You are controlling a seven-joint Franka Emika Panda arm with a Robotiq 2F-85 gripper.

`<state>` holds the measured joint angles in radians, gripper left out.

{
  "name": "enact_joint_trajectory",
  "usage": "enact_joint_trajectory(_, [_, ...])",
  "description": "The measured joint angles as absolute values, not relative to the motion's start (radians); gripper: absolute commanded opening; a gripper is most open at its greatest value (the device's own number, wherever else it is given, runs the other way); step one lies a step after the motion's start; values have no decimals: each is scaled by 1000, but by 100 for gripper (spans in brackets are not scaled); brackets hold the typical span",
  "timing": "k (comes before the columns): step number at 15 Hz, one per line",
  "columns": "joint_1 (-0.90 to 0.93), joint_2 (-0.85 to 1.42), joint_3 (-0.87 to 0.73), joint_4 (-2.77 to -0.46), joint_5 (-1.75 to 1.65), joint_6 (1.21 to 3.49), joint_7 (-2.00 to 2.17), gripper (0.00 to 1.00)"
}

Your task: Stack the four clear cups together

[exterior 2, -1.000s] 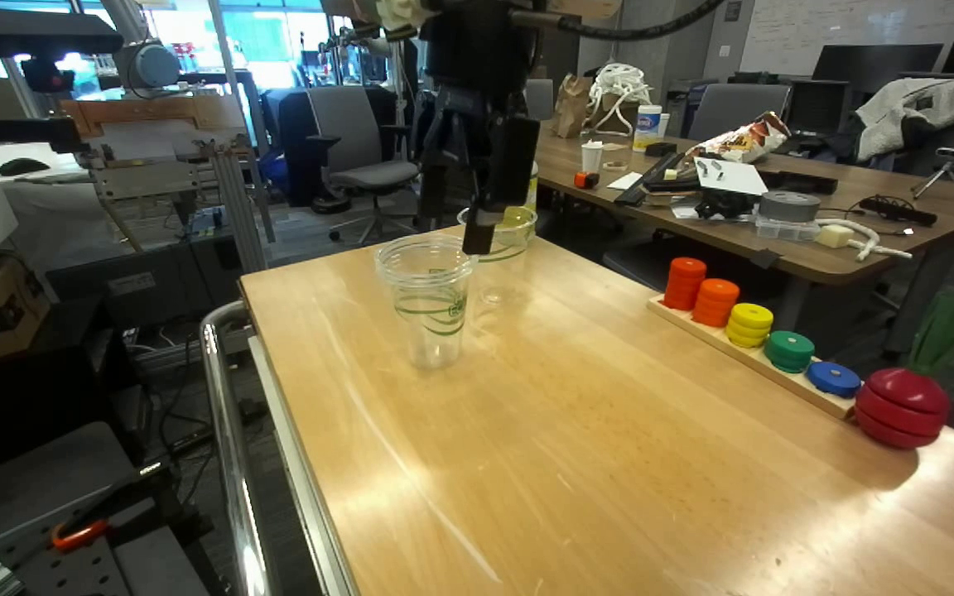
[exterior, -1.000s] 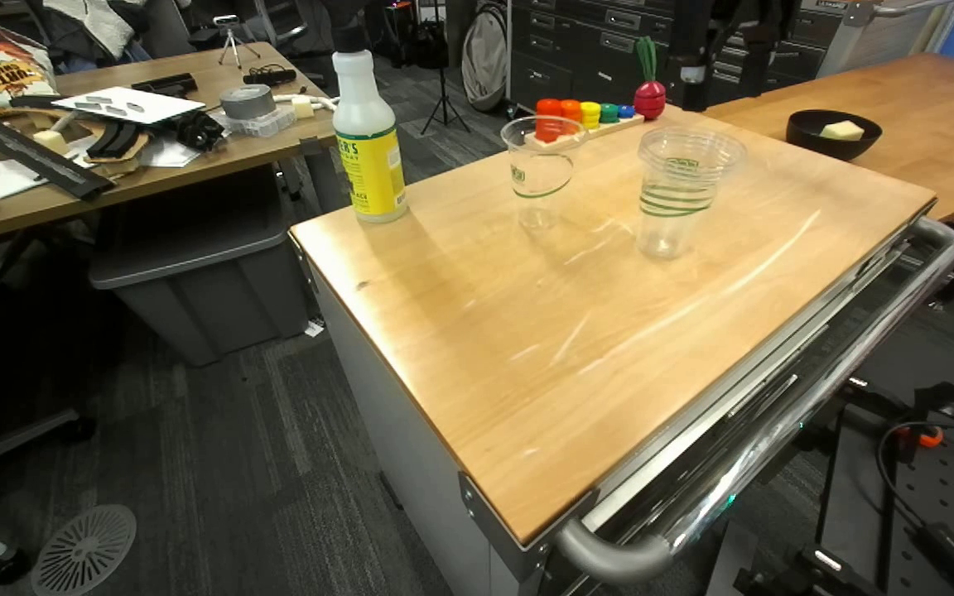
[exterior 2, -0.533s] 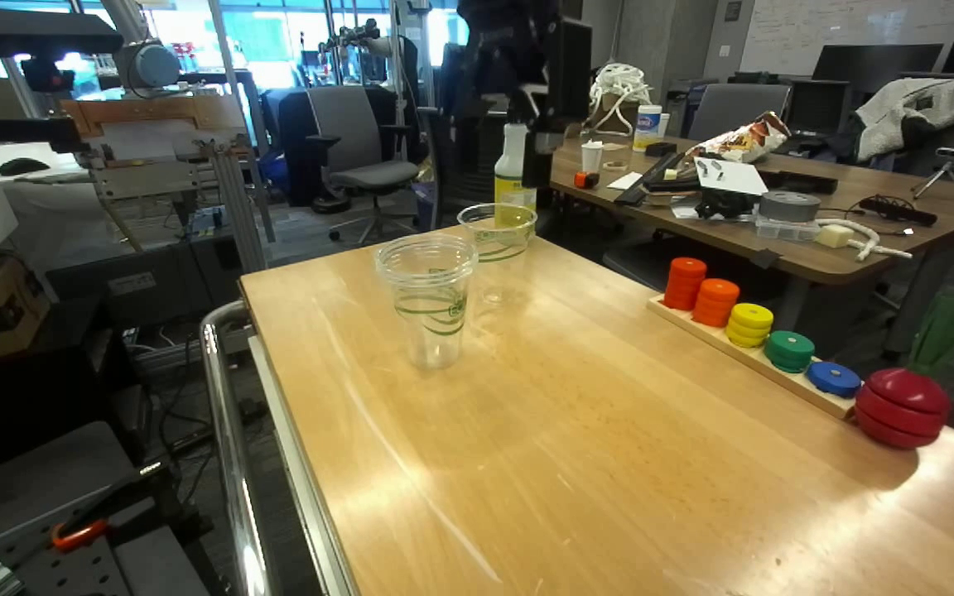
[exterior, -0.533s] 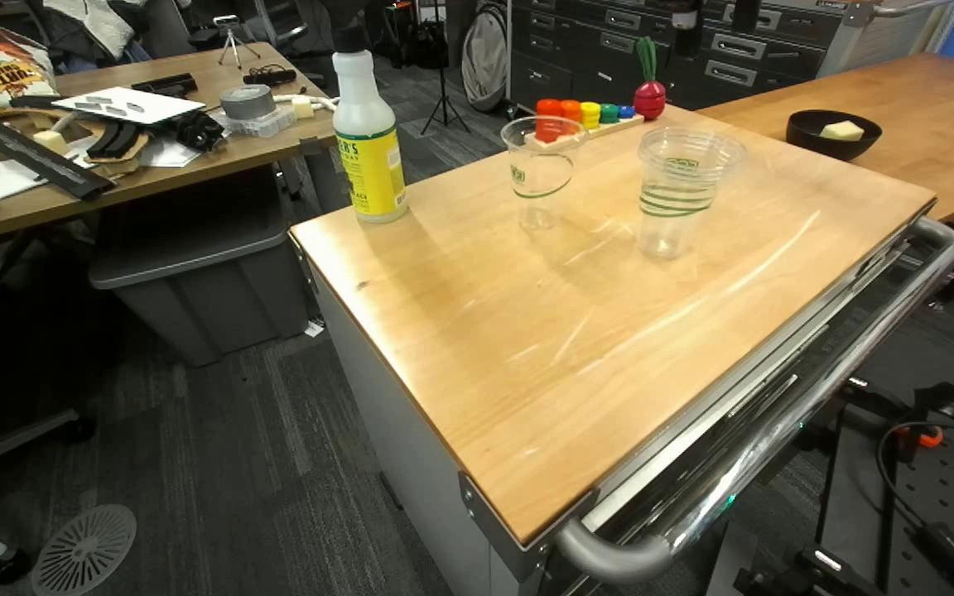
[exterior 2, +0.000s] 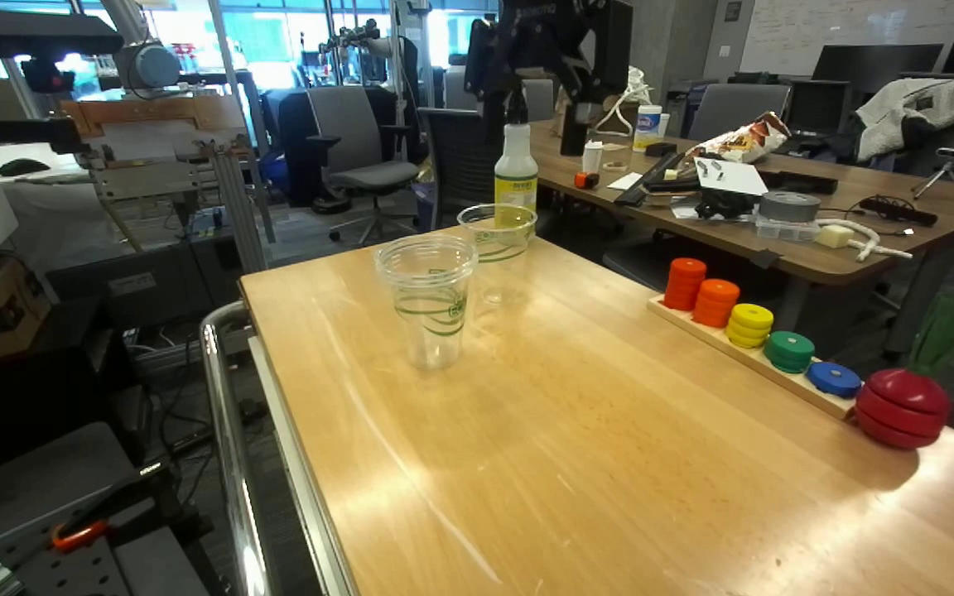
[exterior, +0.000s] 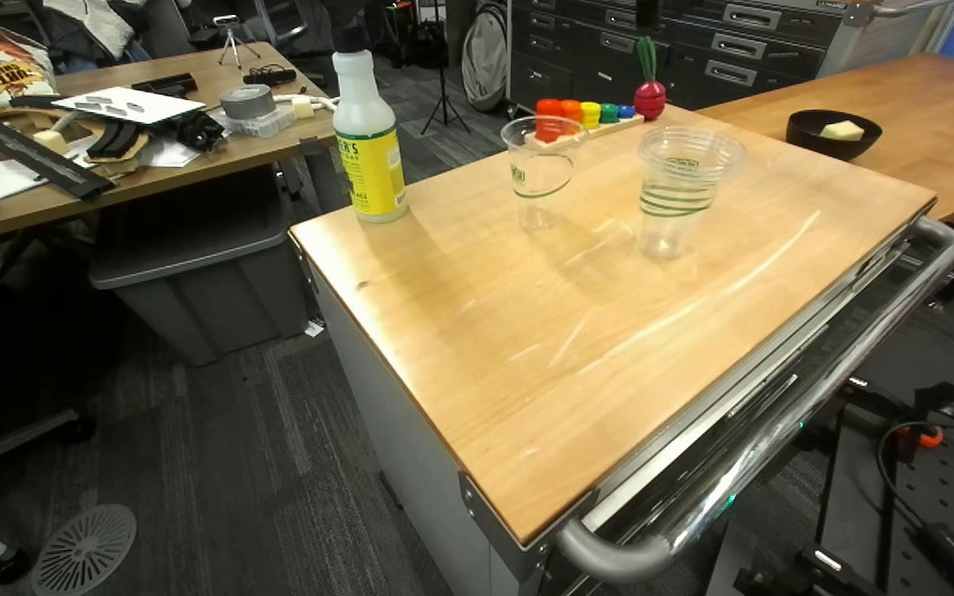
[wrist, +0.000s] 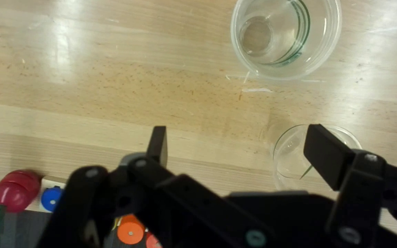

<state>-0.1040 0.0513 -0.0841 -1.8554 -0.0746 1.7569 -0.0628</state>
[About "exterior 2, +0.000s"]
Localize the red-orange stacking cylinder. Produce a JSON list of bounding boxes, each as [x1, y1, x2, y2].
[[659, 255, 711, 316]]

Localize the black flat shelf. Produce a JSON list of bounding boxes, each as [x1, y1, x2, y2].
[[0, 3, 126, 61]]

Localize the blue stacking ring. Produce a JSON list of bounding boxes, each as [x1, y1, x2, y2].
[[806, 358, 863, 400]]

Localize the black office chair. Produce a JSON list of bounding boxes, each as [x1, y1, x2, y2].
[[417, 102, 504, 224]]

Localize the white jacket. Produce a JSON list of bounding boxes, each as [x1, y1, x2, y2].
[[852, 74, 954, 166]]

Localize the white cord bundle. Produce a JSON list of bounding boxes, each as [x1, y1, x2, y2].
[[596, 62, 657, 136]]

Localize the grey perforated metal plate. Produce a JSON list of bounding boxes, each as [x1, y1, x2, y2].
[[0, 523, 215, 596]]

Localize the white cable adapter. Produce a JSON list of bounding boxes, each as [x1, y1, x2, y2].
[[812, 216, 916, 265]]

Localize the green broom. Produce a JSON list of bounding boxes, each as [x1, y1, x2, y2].
[[904, 285, 954, 378]]

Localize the wooden ring stacker base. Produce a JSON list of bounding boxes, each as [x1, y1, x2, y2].
[[647, 290, 861, 420]]

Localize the red stacking rings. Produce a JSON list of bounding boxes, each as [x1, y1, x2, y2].
[[852, 364, 954, 455]]

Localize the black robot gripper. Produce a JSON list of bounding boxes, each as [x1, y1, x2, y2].
[[481, 0, 635, 159]]

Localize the white yellow spray bottle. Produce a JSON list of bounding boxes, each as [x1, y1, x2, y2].
[[491, 78, 544, 218]]

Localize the orange clamp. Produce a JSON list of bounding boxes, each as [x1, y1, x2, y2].
[[48, 518, 111, 555]]

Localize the green stacking ring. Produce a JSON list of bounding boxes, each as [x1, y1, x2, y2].
[[761, 327, 817, 378]]

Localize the long black bar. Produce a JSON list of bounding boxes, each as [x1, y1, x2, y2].
[[610, 145, 688, 208]]

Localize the white printed paper sheet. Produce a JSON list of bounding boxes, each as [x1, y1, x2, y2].
[[692, 155, 773, 198]]

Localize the snack chip bag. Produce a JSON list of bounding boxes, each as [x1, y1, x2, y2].
[[695, 109, 796, 166]]

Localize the beige equipment trolley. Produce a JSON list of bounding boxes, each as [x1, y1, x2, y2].
[[57, 85, 270, 276]]

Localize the black strap bundle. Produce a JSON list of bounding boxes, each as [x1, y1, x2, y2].
[[692, 189, 757, 221]]

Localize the chrome cart handle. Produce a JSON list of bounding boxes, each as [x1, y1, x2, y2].
[[198, 294, 281, 596]]

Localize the black phone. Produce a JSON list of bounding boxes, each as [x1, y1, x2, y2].
[[852, 191, 940, 231]]

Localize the yellow stacking rings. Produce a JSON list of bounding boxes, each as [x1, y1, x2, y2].
[[726, 300, 778, 356]]

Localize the blue chair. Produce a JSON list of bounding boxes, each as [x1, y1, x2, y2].
[[258, 90, 320, 208]]

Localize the orange stacking cylinder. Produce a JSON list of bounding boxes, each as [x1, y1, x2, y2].
[[688, 276, 745, 330]]

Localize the white wipes canister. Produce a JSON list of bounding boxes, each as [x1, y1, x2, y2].
[[630, 98, 670, 159]]

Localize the grey armrest office chair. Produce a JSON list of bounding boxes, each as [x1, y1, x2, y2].
[[303, 82, 425, 247]]

